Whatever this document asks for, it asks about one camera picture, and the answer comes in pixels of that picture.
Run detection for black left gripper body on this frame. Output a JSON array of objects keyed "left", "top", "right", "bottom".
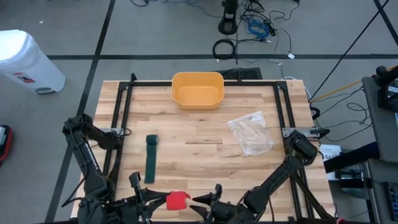
[{"left": 119, "top": 171, "right": 147, "bottom": 224}]

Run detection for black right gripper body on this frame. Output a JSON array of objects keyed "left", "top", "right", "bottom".
[{"left": 206, "top": 183, "right": 249, "bottom": 224}]

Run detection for red elastic bandage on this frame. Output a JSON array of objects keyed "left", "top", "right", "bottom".
[{"left": 165, "top": 191, "right": 192, "bottom": 212}]

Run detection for green elastic bandage roll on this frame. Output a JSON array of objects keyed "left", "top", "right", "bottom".
[{"left": 144, "top": 134, "right": 159, "bottom": 184}]

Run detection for clear plastic bag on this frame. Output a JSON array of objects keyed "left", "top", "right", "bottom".
[{"left": 226, "top": 111, "right": 275, "bottom": 157}]

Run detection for yellow plastic basin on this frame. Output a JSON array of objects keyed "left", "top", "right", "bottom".
[{"left": 171, "top": 72, "right": 225, "bottom": 110}]

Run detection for white paper sheet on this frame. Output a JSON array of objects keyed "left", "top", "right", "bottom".
[{"left": 319, "top": 144, "right": 342, "bottom": 181}]

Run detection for red and black object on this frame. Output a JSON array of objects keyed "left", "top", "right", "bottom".
[{"left": 0, "top": 124, "right": 14, "bottom": 167}]

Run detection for black floor stand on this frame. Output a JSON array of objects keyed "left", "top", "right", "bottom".
[{"left": 217, "top": 0, "right": 239, "bottom": 65}]

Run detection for grey desk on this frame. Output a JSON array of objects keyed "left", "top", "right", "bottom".
[{"left": 362, "top": 76, "right": 398, "bottom": 162}]

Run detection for white trash bin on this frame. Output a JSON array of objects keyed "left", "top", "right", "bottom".
[{"left": 0, "top": 29, "right": 67, "bottom": 95}]

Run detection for black desk device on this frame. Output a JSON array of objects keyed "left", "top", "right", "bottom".
[{"left": 374, "top": 65, "right": 398, "bottom": 113}]

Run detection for black diagonal strut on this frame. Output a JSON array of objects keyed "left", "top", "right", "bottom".
[{"left": 309, "top": 0, "right": 391, "bottom": 102}]

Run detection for black aluminium table frame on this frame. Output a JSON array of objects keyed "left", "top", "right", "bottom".
[{"left": 76, "top": 73, "right": 335, "bottom": 224}]

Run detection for coiled black cable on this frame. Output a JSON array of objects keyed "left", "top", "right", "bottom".
[{"left": 212, "top": 39, "right": 236, "bottom": 60}]

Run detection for long yellow cable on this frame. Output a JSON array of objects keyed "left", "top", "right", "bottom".
[{"left": 309, "top": 65, "right": 398, "bottom": 103}]

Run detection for blue cable bundle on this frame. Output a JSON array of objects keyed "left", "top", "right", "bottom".
[{"left": 247, "top": 19, "right": 270, "bottom": 40}]

